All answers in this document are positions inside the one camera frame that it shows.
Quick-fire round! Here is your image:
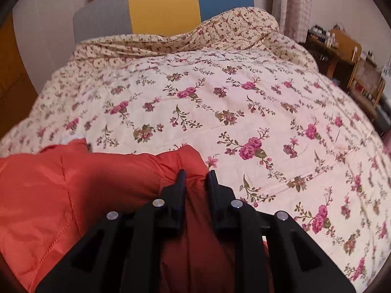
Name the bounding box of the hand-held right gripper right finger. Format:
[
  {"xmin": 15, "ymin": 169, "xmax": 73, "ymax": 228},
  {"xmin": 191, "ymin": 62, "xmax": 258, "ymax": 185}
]
[{"xmin": 208, "ymin": 169, "xmax": 357, "ymax": 293}]

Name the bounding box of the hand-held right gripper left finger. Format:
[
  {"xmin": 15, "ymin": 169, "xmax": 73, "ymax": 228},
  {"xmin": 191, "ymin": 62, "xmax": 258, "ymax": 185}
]
[{"xmin": 35, "ymin": 169, "xmax": 187, "ymax": 293}]

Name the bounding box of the orange quilted jacket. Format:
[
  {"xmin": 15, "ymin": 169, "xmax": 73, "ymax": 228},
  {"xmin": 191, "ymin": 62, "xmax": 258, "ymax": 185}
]
[{"xmin": 0, "ymin": 138, "xmax": 271, "ymax": 293}]

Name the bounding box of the floral quilt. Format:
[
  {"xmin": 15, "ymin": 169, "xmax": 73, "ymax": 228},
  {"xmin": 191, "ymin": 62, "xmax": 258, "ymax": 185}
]
[{"xmin": 0, "ymin": 6, "xmax": 391, "ymax": 293}]

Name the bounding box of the wooden bedside table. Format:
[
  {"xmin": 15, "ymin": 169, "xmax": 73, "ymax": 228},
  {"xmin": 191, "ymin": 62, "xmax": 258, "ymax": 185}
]
[{"xmin": 301, "ymin": 35, "xmax": 361, "ymax": 81}]

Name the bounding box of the wicker chair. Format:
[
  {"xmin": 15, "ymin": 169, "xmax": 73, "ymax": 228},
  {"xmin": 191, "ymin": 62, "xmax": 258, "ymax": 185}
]
[{"xmin": 348, "ymin": 57, "xmax": 386, "ymax": 115}]

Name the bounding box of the grey yellow blue headboard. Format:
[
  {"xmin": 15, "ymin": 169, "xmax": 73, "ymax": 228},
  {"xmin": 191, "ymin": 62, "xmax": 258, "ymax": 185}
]
[{"xmin": 72, "ymin": 0, "xmax": 255, "ymax": 44}]

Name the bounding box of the brown paper bag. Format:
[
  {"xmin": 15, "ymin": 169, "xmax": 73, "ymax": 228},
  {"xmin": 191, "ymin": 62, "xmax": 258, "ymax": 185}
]
[{"xmin": 329, "ymin": 23, "xmax": 363, "ymax": 63}]

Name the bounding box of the wooden wardrobe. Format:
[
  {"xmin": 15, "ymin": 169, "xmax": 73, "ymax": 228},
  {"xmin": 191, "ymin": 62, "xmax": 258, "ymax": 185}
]
[{"xmin": 0, "ymin": 12, "xmax": 39, "ymax": 139}]

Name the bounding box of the patterned curtain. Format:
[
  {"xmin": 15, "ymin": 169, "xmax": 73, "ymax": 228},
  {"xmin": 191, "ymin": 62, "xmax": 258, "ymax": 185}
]
[{"xmin": 280, "ymin": 0, "xmax": 314, "ymax": 42}]

